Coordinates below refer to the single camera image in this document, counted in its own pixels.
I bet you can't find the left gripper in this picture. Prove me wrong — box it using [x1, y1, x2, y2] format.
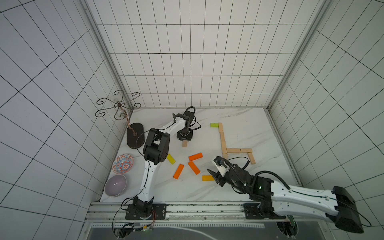
[176, 126, 193, 142]

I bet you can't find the yellow block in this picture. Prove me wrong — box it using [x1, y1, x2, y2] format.
[202, 175, 215, 182]

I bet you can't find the orange block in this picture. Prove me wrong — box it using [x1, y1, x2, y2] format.
[188, 161, 201, 175]
[189, 153, 203, 162]
[173, 164, 185, 180]

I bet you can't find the yellow-green block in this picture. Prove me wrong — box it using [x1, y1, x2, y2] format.
[167, 154, 176, 165]

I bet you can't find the natural wood block small diagonal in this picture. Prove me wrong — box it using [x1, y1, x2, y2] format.
[241, 149, 253, 153]

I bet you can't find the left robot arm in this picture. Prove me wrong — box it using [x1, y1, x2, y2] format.
[127, 106, 196, 220]

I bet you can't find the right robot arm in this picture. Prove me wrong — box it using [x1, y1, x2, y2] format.
[208, 157, 364, 234]

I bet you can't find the patterned round plate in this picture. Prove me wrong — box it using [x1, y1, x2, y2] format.
[112, 154, 134, 174]

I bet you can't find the black wire ornament stand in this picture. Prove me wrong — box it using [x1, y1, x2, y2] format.
[95, 90, 145, 149]

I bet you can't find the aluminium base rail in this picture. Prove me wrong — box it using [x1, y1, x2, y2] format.
[86, 201, 326, 224]

